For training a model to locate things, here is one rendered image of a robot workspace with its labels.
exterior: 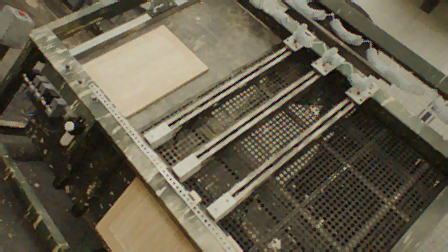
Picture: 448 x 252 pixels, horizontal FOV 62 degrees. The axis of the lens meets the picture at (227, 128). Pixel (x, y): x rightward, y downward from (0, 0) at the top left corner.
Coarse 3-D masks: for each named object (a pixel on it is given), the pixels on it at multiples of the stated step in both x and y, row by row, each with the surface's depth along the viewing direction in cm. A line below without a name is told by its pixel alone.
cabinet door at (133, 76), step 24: (120, 48) 216; (144, 48) 218; (168, 48) 220; (96, 72) 205; (120, 72) 207; (144, 72) 208; (168, 72) 210; (192, 72) 211; (120, 96) 198; (144, 96) 199
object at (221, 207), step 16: (368, 80) 193; (352, 96) 201; (368, 96) 202; (336, 112) 201; (320, 128) 194; (304, 144) 186; (272, 160) 179; (288, 160) 182; (256, 176) 176; (272, 176) 182; (240, 192) 173; (208, 208) 163; (224, 208) 164
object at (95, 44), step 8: (176, 0) 239; (184, 0) 240; (192, 0) 243; (176, 8) 238; (144, 16) 229; (160, 16) 233; (128, 24) 224; (136, 24) 225; (144, 24) 228; (112, 32) 219; (120, 32) 220; (128, 32) 224; (96, 40) 215; (104, 40) 215; (112, 40) 219; (80, 48) 210; (88, 48) 211; (96, 48) 215; (80, 56) 211
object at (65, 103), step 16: (48, 64) 203; (32, 80) 195; (48, 80) 202; (32, 96) 206; (48, 96) 187; (64, 96) 197; (32, 112) 192; (48, 112) 186; (64, 112) 189; (80, 112) 191; (64, 128) 195; (80, 128) 185; (64, 144) 187
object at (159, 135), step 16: (288, 48) 219; (272, 64) 213; (240, 80) 206; (256, 80) 212; (208, 96) 196; (224, 96) 198; (192, 112) 193; (208, 112) 198; (160, 128) 183; (176, 128) 185; (160, 144) 185
